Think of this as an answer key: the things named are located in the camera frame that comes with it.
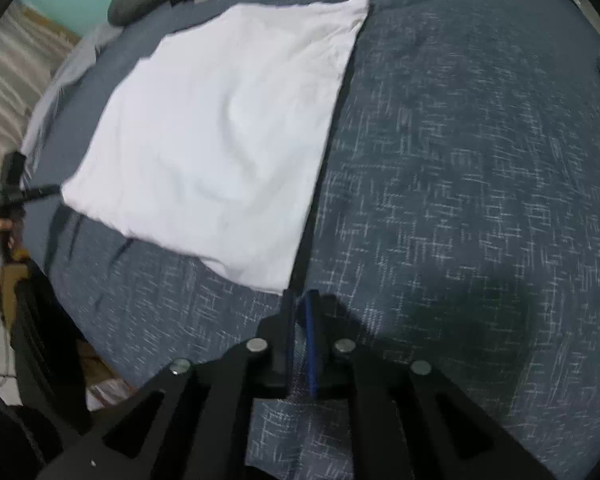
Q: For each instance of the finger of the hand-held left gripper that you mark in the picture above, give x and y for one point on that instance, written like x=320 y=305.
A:
x=42 y=192

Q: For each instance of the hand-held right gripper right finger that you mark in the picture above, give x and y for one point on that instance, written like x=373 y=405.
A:
x=310 y=340

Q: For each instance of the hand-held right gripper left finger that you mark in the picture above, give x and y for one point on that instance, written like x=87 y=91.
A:
x=290 y=340

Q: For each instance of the white polo shirt black trim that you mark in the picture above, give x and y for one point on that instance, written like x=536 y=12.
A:
x=220 y=135

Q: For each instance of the beige striped curtain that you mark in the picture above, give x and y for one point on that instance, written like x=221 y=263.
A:
x=10 y=85

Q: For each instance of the light grey quilt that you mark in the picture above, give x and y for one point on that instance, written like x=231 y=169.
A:
x=65 y=85

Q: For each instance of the person's dark trousers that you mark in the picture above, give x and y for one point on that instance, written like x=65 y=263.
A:
x=45 y=350

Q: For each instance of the bed with blue sheet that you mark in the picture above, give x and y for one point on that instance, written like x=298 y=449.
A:
x=455 y=185

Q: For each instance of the wooden window frame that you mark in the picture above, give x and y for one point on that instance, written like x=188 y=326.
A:
x=55 y=22

